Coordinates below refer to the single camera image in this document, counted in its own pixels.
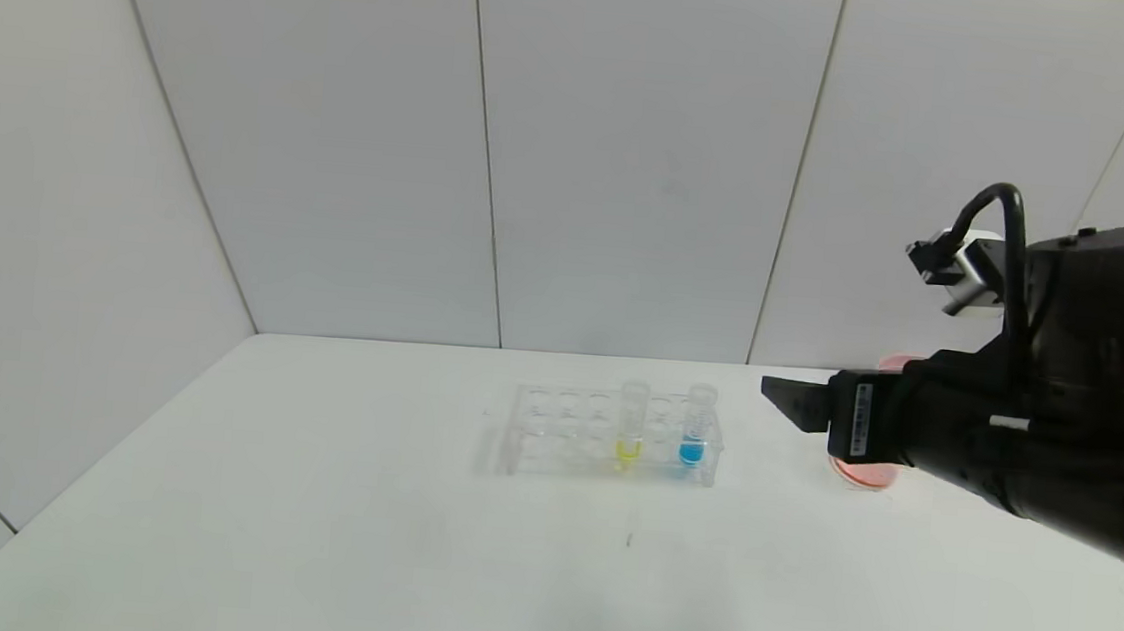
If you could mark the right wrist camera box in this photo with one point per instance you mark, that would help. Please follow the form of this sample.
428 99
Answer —
967 272

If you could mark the pink plastic bowl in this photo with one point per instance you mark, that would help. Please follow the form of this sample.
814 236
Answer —
897 363

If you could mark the clear glass beaker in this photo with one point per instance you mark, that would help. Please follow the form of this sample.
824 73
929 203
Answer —
866 472

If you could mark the clear plastic test tube rack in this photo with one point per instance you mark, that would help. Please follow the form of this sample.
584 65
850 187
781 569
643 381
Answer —
572 437

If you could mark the test tube with yellow pigment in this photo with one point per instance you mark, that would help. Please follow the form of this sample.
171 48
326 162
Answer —
628 449

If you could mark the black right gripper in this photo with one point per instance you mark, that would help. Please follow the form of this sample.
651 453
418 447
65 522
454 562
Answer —
860 417

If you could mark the test tube with blue pigment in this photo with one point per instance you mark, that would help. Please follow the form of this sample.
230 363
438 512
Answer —
691 453

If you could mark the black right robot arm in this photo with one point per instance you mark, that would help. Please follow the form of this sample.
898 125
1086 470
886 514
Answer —
1117 399

